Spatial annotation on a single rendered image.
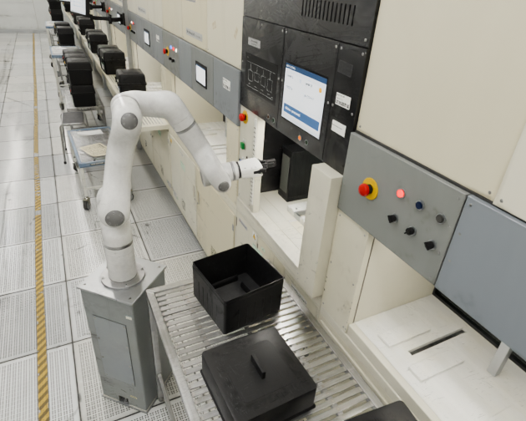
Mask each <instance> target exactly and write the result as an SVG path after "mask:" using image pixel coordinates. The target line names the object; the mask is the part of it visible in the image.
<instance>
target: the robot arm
mask: <svg viewBox="0 0 526 421"><path fill-rule="evenodd" d="M110 108H111V113H112V126H111V131H110V135H109V140H108V144H107V150H106V157H105V165H104V182H103V186H102V187H101V188H100V189H99V191H98V194H97V210H98V216H99V220H100V226H101V232H102V238H103V244H104V252H105V257H106V262H107V266H106V268H105V269H104V270H103V272H102V274H101V277H100V278H101V282H102V283H103V285H104V286H105V287H107V288H109V289H114V290H123V289H128V288H131V287H134V286H136V285H137V284H139V283H140V282H141V281H142V280H143V279H144V276H145V269H144V267H143V266H142V265H141V264H139V263H138V262H136V261H135V254H134V242H133V234H132V228H131V223H130V217H129V215H130V192H131V173H132V166H133V161H134V152H135V148H136V145H137V142H138V140H139V137H140V133H141V129H142V120H143V118H142V117H152V118H162V119H167V121H168V122H169V124H170V125H171V127H172V128H173V130H174V131H175V133H176V134H177V135H178V136H179V137H180V139H181V141H182V142H183V143H184V145H185V147H186V148H187V149H188V151H189V152H190V153H191V154H192V156H193V158H194V159H195V162H196V163H197V165H198V166H199V167H200V178H201V181H202V184H203V186H204V187H206V186H210V185H212V186H213V187H214V188H215V189H216V190H217V191H219V192H222V193H223V192H226V191H228V190H229V189H230V187H231V181H234V180H238V179H240V178H241V179H247V178H254V177H259V176H263V173H262V172H266V169H268V168H270V167H274V166H276V160H275V159H271V160H267V161H266V160H259V159H257V158H249V159H245V160H240V161H236V162H235V161H231V162H226V163H222V164H221V163H220V161H219V159H218V157H217V156H216V154H215V152H214V151H213V149H212V147H211V145H210V143H209V141H208V140H207V139H206V137H205V135H204V133H203V132H202V130H201V129H200V127H199V126H198V124H197V123H196V121H195V119H194V117H193V116H192V114H191V113H190V111H189V110H188V109H187V107H186V106H185V104H184V102H183V101H182V99H181V98H180V97H179V96H178V95H177V94H176V93H174V92H172V91H168V90H160V91H138V90H132V91H126V92H123V93H120V94H116V95H115V96H114V97H113V98H112V100H111V104H110Z"/></svg>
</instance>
